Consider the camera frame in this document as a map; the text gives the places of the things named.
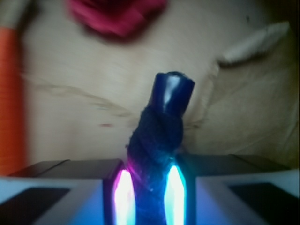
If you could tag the orange toy carrot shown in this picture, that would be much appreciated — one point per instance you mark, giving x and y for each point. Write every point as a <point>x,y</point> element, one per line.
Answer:
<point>13,156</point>

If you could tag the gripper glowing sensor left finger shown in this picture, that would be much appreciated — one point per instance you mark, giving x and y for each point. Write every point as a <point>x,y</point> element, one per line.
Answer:
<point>66,192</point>

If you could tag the crumpled red paper ball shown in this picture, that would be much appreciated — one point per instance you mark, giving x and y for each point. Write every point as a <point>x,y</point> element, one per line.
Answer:
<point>115,18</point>

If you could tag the brown paper bag tray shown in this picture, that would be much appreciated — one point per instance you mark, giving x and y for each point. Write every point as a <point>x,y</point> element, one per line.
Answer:
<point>84,93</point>

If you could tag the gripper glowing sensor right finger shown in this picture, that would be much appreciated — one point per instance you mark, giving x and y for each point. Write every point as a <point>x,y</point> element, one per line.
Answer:
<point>232,190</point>

